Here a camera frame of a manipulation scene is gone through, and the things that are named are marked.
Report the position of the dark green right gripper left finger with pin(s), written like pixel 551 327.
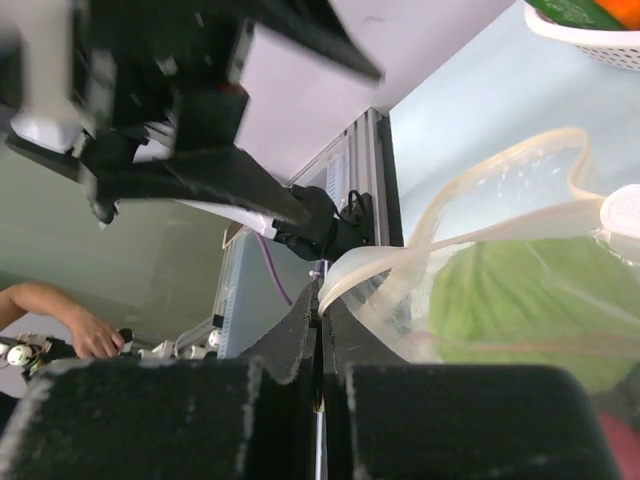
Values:
pixel 248 417

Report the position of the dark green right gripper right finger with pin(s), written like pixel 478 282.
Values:
pixel 389 419

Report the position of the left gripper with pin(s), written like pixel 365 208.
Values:
pixel 136 100

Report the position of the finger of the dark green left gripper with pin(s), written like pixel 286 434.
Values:
pixel 316 26

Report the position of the clear zip top bag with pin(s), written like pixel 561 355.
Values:
pixel 544 187

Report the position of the green cabbage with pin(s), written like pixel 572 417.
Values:
pixel 567 302

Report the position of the red apple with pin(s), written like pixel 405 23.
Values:
pixel 624 443

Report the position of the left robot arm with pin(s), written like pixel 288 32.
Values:
pixel 328 234

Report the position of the operator hand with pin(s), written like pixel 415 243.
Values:
pixel 91 336

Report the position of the green cucumber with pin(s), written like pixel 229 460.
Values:
pixel 581 14

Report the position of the white plastic basket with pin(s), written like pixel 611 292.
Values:
pixel 615 48

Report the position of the orange carrot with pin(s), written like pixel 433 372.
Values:
pixel 626 12

